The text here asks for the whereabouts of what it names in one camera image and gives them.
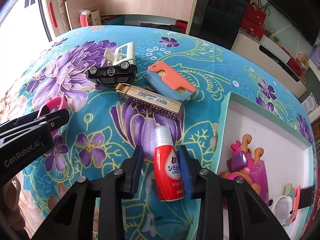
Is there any white toy truck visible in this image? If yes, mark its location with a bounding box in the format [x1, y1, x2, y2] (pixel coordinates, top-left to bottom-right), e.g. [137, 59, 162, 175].
[104, 42, 136, 66]

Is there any black toy car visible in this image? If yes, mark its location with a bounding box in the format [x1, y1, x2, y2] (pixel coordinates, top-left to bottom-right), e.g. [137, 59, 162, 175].
[86, 61, 137, 88]

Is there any floral blue table cloth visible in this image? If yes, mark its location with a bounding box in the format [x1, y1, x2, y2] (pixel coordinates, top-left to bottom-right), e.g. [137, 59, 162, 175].
[1, 27, 313, 239]

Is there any gold harmonica box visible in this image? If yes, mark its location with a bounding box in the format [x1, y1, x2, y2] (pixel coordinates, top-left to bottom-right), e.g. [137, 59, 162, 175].
[116, 83, 182, 120]

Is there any white smart watch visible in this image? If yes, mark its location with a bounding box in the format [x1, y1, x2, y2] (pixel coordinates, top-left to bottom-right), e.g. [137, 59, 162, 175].
[268, 195, 293, 227]

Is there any red gift bag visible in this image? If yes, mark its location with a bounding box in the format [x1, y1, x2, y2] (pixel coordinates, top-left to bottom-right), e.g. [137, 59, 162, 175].
[244, 0, 267, 27]

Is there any white shallow box tray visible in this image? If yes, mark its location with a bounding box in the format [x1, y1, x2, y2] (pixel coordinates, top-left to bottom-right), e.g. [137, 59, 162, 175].
[186, 91, 315, 240]

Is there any red stain remover bottle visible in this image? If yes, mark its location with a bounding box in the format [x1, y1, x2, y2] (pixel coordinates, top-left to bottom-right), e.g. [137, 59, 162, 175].
[153, 126, 184, 202]

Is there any orange blue toy case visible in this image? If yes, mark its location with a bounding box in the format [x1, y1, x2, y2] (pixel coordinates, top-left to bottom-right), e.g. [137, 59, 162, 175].
[143, 61, 197, 103]

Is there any red gift box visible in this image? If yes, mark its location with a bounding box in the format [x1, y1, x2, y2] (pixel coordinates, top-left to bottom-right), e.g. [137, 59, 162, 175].
[240, 17, 264, 40]

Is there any pink puppy toy figure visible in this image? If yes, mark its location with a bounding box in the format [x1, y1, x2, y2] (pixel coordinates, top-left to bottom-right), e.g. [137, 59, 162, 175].
[219, 134, 264, 194]

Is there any white TV cabinet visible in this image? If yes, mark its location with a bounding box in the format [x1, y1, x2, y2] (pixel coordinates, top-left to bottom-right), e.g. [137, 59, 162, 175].
[231, 32, 306, 98]

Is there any black bag on floor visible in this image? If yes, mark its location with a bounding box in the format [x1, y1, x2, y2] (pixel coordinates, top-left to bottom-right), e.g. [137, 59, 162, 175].
[140, 23, 187, 34]

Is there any black water dispenser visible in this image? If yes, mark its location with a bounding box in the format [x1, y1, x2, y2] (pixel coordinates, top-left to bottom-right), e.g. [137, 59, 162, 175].
[189, 0, 248, 50]

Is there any teal storage box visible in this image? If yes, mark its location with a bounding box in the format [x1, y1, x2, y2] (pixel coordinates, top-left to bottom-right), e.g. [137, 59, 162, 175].
[101, 15, 125, 25]

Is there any pink phone holder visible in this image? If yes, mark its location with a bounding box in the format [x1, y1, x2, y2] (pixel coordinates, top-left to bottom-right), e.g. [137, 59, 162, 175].
[289, 185, 316, 225]

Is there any red paper bag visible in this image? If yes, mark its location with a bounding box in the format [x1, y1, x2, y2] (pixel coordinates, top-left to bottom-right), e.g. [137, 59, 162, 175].
[79, 9, 101, 27]

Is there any wooden bar counter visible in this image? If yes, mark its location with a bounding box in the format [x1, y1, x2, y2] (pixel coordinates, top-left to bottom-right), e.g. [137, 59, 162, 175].
[65, 0, 197, 29]

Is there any white flat box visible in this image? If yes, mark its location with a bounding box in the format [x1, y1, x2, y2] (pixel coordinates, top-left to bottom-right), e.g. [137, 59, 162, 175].
[259, 35, 290, 63]

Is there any black wall television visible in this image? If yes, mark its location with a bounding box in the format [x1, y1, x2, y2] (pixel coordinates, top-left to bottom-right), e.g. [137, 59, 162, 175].
[268, 0, 319, 46]

